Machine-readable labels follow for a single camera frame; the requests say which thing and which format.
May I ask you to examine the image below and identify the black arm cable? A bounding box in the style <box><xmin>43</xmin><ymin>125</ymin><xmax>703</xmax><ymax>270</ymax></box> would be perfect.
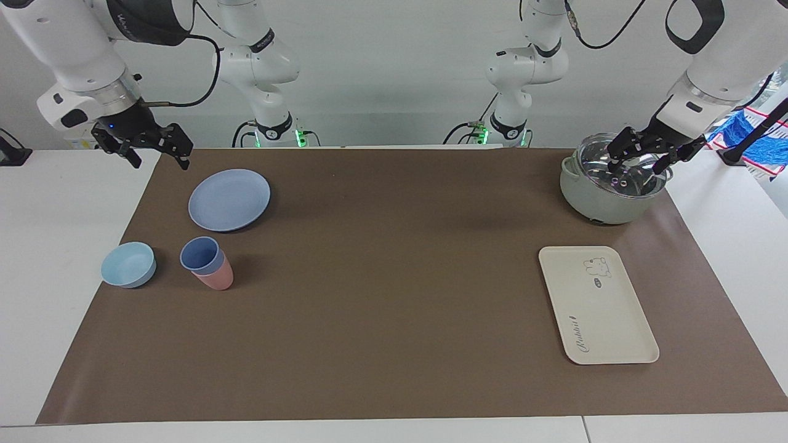
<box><xmin>139</xmin><ymin>34</ymin><xmax>222</xmax><ymax>109</ymax></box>
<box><xmin>563</xmin><ymin>0</ymin><xmax>647</xmax><ymax>50</ymax></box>

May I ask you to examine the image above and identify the blue ribbed cup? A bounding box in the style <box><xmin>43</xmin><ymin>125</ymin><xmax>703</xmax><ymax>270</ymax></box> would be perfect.
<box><xmin>180</xmin><ymin>236</ymin><xmax>225</xmax><ymax>275</ymax></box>

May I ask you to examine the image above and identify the light blue bowl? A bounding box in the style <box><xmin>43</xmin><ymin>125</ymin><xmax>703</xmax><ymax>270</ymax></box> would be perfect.
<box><xmin>101</xmin><ymin>242</ymin><xmax>157</xmax><ymax>289</ymax></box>

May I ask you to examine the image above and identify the glass pot lid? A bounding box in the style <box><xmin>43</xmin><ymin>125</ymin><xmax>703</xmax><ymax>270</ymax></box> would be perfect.
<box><xmin>577</xmin><ymin>133</ymin><xmax>669</xmax><ymax>198</ymax></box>

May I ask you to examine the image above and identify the cream tray with rabbit print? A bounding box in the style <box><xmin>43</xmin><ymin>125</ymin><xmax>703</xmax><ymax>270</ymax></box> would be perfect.
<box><xmin>539</xmin><ymin>246</ymin><xmax>660</xmax><ymax>365</ymax></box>

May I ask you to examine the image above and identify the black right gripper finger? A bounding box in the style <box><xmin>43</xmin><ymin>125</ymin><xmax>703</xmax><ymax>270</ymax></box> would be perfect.
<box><xmin>154</xmin><ymin>123</ymin><xmax>194</xmax><ymax>170</ymax></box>
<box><xmin>92</xmin><ymin>126</ymin><xmax>143</xmax><ymax>169</ymax></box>

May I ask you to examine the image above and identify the pink plastic cup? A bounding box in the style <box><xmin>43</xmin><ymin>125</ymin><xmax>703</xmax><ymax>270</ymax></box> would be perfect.
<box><xmin>192</xmin><ymin>252</ymin><xmax>235</xmax><ymax>291</ymax></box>

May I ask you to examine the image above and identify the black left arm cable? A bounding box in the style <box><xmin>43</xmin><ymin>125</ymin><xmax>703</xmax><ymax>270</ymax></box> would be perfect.
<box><xmin>563</xmin><ymin>0</ymin><xmax>647</xmax><ymax>50</ymax></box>

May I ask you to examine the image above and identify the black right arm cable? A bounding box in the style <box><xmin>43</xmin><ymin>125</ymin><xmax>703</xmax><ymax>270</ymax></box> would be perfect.
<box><xmin>139</xmin><ymin>34</ymin><xmax>222</xmax><ymax>109</ymax></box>

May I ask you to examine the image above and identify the black base cable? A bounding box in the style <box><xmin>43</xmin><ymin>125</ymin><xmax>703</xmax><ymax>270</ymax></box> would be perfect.
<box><xmin>443</xmin><ymin>92</ymin><xmax>501</xmax><ymax>146</ymax></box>
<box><xmin>232</xmin><ymin>120</ymin><xmax>259</xmax><ymax>148</ymax></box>

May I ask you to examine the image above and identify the blue plastic plate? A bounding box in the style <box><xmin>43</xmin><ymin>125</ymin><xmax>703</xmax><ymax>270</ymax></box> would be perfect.
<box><xmin>188</xmin><ymin>169</ymin><xmax>271</xmax><ymax>233</ymax></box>

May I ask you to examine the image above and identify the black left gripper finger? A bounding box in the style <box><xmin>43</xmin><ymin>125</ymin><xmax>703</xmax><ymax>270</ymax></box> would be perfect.
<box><xmin>606</xmin><ymin>126</ymin><xmax>645</xmax><ymax>175</ymax></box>
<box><xmin>652</xmin><ymin>136</ymin><xmax>708</xmax><ymax>177</ymax></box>

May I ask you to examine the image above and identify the black clamp mount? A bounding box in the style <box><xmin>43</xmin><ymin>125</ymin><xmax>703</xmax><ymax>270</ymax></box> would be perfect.
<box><xmin>0</xmin><ymin>128</ymin><xmax>33</xmax><ymax>167</ymax></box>

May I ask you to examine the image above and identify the brown table mat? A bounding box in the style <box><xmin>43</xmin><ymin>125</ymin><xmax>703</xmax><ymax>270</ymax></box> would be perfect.
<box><xmin>36</xmin><ymin>148</ymin><xmax>788</xmax><ymax>425</ymax></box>

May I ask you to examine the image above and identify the black stand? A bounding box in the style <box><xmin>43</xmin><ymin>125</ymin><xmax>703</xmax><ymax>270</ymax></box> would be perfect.
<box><xmin>717</xmin><ymin>97</ymin><xmax>788</xmax><ymax>167</ymax></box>

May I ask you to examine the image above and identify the blue cloth with red trim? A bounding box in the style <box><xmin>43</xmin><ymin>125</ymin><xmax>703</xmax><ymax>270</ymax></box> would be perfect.
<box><xmin>707</xmin><ymin>108</ymin><xmax>788</xmax><ymax>180</ymax></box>

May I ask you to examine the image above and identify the pale green cooking pot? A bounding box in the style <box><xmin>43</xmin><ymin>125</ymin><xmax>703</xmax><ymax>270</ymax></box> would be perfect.
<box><xmin>560</xmin><ymin>132</ymin><xmax>673</xmax><ymax>225</ymax></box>

